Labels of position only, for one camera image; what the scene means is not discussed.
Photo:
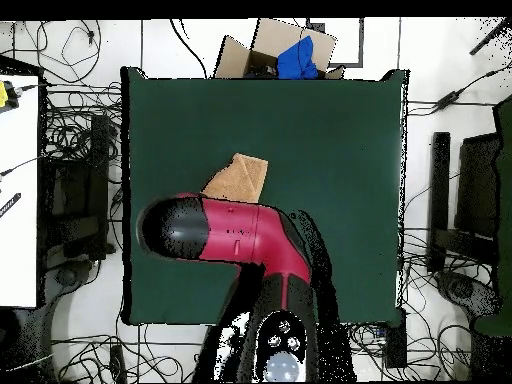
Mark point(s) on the black power strip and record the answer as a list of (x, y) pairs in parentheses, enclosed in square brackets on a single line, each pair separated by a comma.
[(118, 362), (396, 344)]

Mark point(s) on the blue garment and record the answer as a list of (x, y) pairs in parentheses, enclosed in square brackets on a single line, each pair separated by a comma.
[(296, 60)]

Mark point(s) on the dark green table cloth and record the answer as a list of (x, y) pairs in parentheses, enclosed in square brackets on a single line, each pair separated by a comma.
[(320, 120)]

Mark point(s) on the tan terry towel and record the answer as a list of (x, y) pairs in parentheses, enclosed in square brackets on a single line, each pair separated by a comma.
[(240, 180)]

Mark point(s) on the grey rectangular frame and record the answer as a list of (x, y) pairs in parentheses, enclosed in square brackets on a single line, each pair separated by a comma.
[(361, 44)]

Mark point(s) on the black strip tool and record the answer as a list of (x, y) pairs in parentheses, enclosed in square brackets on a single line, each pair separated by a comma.
[(10, 204)]

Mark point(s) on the black upright bar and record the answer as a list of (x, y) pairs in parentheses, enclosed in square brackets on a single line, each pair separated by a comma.
[(440, 180)]

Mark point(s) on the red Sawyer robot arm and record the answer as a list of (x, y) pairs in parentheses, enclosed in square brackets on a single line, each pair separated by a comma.
[(240, 232)]

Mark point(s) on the yellow and black device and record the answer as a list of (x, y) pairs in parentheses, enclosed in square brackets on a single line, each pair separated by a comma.
[(3, 94)]

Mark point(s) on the black power adapter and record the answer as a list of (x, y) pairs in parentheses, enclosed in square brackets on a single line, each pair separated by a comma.
[(448, 100)]

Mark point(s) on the grey round floor base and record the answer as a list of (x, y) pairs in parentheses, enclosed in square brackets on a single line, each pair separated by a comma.
[(68, 276)]

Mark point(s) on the open cardboard box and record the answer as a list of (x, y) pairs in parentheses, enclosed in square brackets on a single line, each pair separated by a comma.
[(276, 36)]

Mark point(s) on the black equipment box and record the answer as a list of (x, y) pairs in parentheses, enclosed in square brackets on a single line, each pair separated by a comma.
[(80, 200)]

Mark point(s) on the black rod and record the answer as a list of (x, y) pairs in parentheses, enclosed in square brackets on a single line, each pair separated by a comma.
[(492, 36)]

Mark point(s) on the white desk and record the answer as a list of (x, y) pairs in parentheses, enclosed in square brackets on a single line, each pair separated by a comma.
[(18, 200)]

